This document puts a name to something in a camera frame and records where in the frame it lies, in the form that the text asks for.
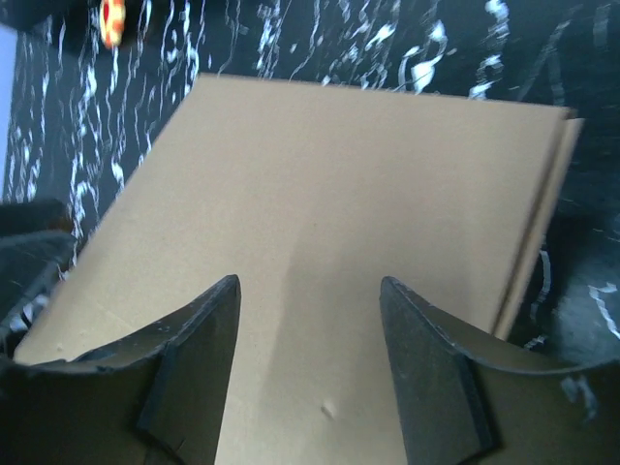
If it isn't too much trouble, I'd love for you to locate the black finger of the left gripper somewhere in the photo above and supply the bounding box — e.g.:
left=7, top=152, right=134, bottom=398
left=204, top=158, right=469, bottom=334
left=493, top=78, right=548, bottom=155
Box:
left=1, top=199, right=76, bottom=334

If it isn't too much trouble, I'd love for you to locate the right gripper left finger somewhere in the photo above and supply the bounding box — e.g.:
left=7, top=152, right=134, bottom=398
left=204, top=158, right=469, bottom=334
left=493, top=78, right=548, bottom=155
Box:
left=1, top=275, right=241, bottom=464

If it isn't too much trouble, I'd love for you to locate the red yellow flower toy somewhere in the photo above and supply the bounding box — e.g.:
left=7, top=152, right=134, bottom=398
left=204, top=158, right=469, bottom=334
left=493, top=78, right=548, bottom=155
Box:
left=99, top=0, right=126, bottom=49

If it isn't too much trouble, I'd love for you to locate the brown cardboard box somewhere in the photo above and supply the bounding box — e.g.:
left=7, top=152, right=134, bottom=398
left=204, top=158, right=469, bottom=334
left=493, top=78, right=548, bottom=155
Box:
left=15, top=76, right=582, bottom=464

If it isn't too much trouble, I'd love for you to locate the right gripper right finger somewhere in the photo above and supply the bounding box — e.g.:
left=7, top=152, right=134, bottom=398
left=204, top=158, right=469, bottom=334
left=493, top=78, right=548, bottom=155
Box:
left=380, top=277, right=619, bottom=464

